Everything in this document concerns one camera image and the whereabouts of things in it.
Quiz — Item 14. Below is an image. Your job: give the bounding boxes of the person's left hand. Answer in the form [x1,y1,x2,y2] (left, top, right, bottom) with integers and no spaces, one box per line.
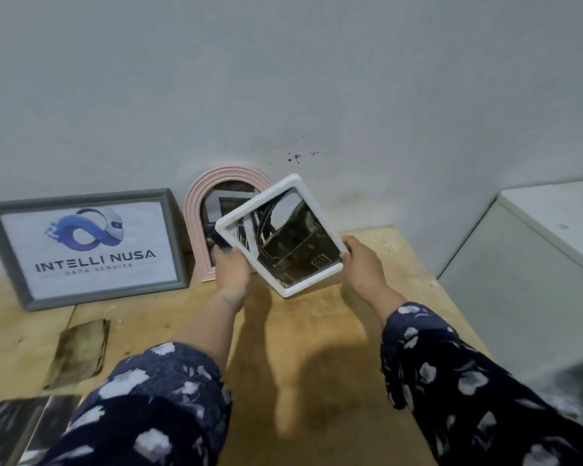
[213,246,253,314]

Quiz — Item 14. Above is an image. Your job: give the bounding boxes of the person's right hand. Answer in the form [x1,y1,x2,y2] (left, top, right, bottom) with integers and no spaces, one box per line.
[339,235,389,300]

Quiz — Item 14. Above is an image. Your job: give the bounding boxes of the white picture frame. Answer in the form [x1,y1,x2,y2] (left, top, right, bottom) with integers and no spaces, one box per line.
[214,173,349,299]

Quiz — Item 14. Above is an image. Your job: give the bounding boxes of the pink arched photo frame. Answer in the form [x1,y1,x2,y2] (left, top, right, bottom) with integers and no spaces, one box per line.
[183,164,273,283]

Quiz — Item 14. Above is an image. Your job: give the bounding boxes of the white logo print paper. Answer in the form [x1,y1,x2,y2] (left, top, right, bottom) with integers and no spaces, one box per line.
[0,201,178,300]

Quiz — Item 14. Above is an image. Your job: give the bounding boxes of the brown wiping cloth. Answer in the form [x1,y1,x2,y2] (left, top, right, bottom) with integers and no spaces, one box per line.
[42,318,111,390]

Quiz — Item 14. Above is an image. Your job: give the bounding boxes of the grey framed Intelli Nusa sign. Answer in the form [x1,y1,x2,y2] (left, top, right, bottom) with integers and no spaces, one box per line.
[0,188,190,312]

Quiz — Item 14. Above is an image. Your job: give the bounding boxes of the dark car photo print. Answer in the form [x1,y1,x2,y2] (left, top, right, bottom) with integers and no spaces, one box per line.
[0,394,84,466]

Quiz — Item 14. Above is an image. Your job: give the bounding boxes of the person's right forearm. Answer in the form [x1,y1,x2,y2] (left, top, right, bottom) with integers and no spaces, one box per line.
[367,281,583,466]

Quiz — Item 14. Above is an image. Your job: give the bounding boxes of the person's left forearm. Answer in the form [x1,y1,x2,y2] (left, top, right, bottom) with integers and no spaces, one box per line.
[38,291,251,466]

